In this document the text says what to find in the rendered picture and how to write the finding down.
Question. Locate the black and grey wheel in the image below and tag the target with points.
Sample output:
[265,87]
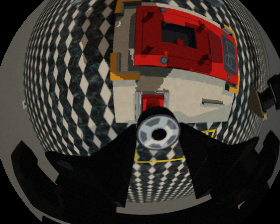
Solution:
[154,124]

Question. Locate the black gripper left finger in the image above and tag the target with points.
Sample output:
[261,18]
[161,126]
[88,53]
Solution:
[109,169]

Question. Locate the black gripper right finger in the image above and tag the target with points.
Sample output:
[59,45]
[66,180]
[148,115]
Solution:
[209,160]

